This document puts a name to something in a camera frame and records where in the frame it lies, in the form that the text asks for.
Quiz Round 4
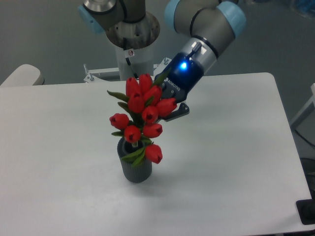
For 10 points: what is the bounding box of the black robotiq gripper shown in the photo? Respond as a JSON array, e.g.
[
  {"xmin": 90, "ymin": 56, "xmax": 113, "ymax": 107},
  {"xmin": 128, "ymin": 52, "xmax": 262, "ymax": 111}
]
[{"xmin": 161, "ymin": 52, "xmax": 204, "ymax": 122}]

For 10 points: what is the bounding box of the red tulip bouquet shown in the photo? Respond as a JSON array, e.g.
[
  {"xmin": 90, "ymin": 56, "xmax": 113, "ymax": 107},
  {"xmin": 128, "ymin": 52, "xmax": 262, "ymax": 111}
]
[{"xmin": 107, "ymin": 70, "xmax": 177, "ymax": 167}]

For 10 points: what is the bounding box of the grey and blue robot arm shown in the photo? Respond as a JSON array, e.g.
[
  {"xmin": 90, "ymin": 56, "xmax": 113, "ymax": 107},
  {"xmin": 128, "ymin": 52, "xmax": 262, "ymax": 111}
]
[{"xmin": 78, "ymin": 0, "xmax": 246, "ymax": 120}]

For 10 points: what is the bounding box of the dark grey ribbed vase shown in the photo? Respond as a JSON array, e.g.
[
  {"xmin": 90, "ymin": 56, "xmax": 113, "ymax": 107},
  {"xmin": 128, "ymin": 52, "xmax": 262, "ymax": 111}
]
[{"xmin": 117, "ymin": 138, "xmax": 152, "ymax": 183}]

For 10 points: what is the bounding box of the black box at table edge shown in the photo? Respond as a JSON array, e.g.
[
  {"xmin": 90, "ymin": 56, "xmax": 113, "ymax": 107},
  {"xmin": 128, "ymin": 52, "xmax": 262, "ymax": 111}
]
[{"xmin": 296, "ymin": 199, "xmax": 315, "ymax": 225}]

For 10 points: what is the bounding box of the clear bin with blue items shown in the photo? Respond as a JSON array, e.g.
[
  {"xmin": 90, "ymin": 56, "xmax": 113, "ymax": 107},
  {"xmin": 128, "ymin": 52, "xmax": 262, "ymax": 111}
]
[{"xmin": 290, "ymin": 0, "xmax": 315, "ymax": 18}]

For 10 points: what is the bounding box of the white metal base frame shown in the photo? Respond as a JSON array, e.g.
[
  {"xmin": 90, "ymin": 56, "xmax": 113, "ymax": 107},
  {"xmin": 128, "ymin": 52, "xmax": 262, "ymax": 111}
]
[{"xmin": 83, "ymin": 58, "xmax": 172, "ymax": 83}]

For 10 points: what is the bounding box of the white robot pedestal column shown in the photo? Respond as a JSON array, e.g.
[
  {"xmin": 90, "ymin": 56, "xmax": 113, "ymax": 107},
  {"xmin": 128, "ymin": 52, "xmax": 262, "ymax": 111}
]
[{"xmin": 105, "ymin": 11, "xmax": 161, "ymax": 81}]

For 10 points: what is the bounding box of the black cable on pedestal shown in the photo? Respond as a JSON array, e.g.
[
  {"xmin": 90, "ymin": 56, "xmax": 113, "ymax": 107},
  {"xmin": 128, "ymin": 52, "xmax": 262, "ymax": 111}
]
[{"xmin": 122, "ymin": 37, "xmax": 141, "ymax": 80}]

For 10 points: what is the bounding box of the white furniture frame right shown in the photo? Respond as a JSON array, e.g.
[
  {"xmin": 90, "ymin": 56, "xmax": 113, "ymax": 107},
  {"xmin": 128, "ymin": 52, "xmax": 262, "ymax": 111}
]
[{"xmin": 289, "ymin": 84, "xmax": 315, "ymax": 130}]

